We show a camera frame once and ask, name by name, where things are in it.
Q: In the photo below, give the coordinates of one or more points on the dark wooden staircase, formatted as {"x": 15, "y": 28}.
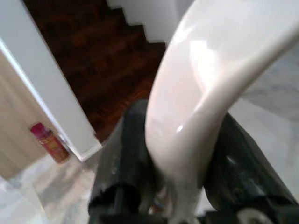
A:
{"x": 93, "y": 58}

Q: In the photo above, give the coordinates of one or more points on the red spray can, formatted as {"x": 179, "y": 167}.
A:
{"x": 50, "y": 143}

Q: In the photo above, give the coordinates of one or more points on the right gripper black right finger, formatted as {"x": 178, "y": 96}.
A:
{"x": 243, "y": 177}

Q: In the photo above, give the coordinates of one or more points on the light wood cabinet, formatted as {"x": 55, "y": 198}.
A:
{"x": 14, "y": 116}

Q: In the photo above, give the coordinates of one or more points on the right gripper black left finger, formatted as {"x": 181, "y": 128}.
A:
{"x": 116, "y": 168}

